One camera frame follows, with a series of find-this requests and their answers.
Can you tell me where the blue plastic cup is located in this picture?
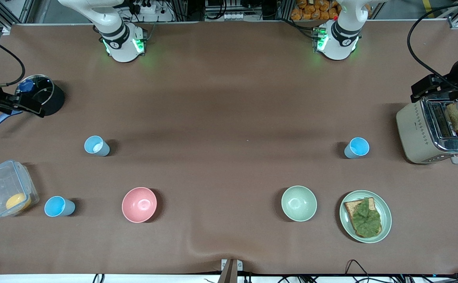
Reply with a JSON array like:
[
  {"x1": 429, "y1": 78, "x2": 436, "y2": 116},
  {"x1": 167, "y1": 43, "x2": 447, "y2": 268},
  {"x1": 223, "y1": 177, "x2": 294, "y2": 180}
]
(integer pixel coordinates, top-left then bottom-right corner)
[
  {"x1": 344, "y1": 137, "x2": 370, "y2": 159},
  {"x1": 84, "y1": 136, "x2": 110, "y2": 157},
  {"x1": 44, "y1": 196, "x2": 76, "y2": 217}
]

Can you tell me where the glass lid with blue knob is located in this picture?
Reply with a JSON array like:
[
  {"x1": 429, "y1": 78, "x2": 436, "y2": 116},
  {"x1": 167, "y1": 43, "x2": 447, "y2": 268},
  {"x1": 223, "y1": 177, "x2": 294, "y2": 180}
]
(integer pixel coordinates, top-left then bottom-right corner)
[{"x1": 15, "y1": 75, "x2": 54, "y2": 110}]

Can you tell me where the beige chrome toaster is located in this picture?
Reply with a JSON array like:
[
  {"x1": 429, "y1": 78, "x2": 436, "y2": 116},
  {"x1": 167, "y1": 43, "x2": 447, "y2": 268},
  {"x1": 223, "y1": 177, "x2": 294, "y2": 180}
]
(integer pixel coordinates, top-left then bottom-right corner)
[{"x1": 395, "y1": 94, "x2": 458, "y2": 165}]

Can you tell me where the clear plastic container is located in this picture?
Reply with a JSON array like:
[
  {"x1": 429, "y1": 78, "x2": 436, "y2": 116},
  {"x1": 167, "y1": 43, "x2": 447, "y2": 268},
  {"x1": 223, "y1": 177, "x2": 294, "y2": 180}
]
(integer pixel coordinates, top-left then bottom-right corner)
[{"x1": 0, "y1": 160, "x2": 40, "y2": 218}]

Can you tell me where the orange round food piece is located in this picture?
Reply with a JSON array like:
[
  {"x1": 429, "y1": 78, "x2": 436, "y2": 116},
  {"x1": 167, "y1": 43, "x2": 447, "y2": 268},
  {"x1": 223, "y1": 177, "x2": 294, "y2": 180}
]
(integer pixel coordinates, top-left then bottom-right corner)
[{"x1": 6, "y1": 193, "x2": 32, "y2": 213}]

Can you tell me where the pale green plate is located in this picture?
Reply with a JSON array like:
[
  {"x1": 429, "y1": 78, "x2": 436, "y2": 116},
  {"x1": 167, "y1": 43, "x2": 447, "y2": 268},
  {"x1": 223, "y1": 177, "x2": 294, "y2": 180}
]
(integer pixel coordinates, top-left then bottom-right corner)
[{"x1": 339, "y1": 190, "x2": 392, "y2": 244}]

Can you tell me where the bag of orange buns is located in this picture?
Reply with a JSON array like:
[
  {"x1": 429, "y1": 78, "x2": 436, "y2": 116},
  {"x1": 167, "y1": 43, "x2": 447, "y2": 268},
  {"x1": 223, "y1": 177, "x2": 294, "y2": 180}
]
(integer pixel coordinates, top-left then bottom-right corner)
[{"x1": 291, "y1": 0, "x2": 341, "y2": 21}]

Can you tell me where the toast slice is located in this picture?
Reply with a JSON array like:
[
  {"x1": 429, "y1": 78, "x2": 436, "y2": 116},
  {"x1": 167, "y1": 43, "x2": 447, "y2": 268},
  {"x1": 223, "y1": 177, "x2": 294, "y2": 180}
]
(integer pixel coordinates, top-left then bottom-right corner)
[{"x1": 344, "y1": 197, "x2": 383, "y2": 238}]

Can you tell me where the green lettuce leaf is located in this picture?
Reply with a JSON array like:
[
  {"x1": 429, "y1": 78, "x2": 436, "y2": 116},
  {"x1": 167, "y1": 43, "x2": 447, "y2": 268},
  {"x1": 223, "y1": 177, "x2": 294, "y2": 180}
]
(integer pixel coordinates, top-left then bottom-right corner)
[{"x1": 351, "y1": 198, "x2": 382, "y2": 237}]

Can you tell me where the pink bowl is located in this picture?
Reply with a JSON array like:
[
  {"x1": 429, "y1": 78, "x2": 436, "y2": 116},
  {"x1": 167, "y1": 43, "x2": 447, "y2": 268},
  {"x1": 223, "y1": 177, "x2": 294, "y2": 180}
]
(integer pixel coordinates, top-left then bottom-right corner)
[{"x1": 121, "y1": 187, "x2": 158, "y2": 223}]

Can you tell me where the white power strip with plugs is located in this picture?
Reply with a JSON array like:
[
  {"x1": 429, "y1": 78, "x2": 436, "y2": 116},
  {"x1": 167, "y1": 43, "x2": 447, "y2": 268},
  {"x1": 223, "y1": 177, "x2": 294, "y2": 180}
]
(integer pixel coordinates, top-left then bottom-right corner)
[{"x1": 132, "y1": 0, "x2": 156, "y2": 14}]

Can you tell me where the pale green bowl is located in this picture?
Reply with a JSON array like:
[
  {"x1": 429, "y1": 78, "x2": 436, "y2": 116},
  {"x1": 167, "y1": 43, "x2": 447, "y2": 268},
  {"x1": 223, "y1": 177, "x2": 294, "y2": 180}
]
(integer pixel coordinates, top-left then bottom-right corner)
[{"x1": 281, "y1": 186, "x2": 318, "y2": 222}]

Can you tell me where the brown table cloth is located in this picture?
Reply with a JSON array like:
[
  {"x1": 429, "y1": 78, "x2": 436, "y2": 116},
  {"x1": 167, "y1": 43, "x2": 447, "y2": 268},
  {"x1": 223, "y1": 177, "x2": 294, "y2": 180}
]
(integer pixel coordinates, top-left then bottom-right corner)
[{"x1": 0, "y1": 22, "x2": 458, "y2": 276}]

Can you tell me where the metal table clamp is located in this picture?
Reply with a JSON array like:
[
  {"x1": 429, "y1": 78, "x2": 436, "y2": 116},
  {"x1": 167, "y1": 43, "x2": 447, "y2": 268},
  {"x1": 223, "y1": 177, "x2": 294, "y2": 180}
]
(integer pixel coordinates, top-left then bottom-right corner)
[{"x1": 218, "y1": 258, "x2": 243, "y2": 283}]

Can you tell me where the black pot with blue handle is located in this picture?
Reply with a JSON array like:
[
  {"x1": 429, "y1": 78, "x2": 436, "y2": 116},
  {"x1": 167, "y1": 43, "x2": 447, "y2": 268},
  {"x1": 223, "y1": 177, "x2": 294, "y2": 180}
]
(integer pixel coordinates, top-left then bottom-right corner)
[{"x1": 0, "y1": 74, "x2": 66, "y2": 135}]

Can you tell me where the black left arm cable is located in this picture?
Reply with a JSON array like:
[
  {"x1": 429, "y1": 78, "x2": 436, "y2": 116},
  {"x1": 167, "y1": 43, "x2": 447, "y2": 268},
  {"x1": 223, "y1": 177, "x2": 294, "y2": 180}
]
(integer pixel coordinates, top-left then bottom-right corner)
[{"x1": 407, "y1": 1, "x2": 458, "y2": 89}]

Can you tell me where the thin black looped cable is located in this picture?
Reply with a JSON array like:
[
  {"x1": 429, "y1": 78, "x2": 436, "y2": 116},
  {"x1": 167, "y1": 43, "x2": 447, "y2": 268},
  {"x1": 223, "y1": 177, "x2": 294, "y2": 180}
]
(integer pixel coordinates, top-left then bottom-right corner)
[{"x1": 345, "y1": 259, "x2": 372, "y2": 283}]

